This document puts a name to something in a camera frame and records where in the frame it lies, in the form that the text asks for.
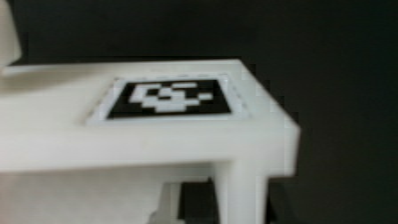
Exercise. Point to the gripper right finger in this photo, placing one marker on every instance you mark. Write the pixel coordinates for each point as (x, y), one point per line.
(279, 212)

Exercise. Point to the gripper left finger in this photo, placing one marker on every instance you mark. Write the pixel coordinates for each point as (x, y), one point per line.
(187, 206)

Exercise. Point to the white drawer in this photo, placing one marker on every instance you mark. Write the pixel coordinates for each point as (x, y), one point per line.
(116, 126)

